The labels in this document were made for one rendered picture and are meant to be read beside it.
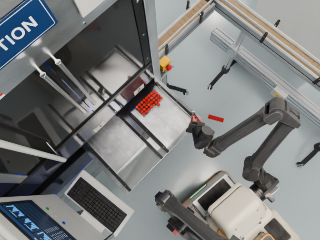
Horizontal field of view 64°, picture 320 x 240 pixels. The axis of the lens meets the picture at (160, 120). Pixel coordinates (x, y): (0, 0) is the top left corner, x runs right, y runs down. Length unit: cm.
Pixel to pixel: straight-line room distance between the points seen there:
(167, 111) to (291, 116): 88
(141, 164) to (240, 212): 74
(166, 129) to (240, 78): 140
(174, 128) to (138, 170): 36
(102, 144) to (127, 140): 17
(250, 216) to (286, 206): 156
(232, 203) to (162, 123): 74
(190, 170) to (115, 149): 105
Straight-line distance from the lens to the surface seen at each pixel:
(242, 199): 121
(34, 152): 116
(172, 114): 172
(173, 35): 187
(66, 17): 86
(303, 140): 290
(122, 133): 171
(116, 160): 169
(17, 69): 88
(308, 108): 236
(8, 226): 120
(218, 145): 124
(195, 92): 273
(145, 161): 167
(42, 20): 81
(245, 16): 203
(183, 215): 108
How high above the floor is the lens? 253
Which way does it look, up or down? 75 degrees down
